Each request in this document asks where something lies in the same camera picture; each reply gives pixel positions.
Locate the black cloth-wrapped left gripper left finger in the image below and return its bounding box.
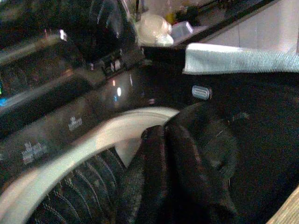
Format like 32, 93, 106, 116
116, 126, 169, 224

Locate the white towel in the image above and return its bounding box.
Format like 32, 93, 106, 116
182, 42, 299, 75

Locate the clear plastic bag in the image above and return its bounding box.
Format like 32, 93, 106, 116
135, 12, 175, 45

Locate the silver washer door ring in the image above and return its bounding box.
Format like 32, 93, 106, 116
0, 106, 181, 224

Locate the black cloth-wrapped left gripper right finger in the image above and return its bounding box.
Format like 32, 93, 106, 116
167, 104, 238, 224

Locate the silver washer button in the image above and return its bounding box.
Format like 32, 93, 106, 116
191, 85, 213, 100

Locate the black front-loading washing machine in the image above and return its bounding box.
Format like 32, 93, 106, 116
0, 0, 299, 224

